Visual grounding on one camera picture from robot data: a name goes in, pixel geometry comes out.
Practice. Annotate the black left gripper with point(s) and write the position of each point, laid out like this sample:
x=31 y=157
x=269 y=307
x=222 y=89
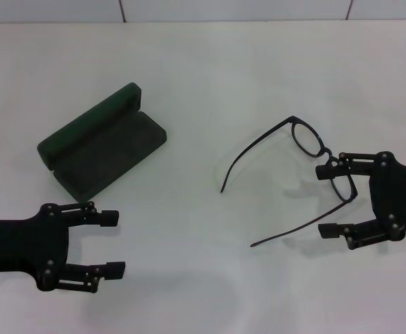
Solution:
x=21 y=247

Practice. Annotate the black glasses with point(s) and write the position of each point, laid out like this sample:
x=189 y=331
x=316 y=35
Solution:
x=294 y=120

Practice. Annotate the green glasses case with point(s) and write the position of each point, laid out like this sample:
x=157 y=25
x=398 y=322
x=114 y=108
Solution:
x=94 y=156

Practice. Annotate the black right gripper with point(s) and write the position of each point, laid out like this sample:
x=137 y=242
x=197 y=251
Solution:
x=397 y=195

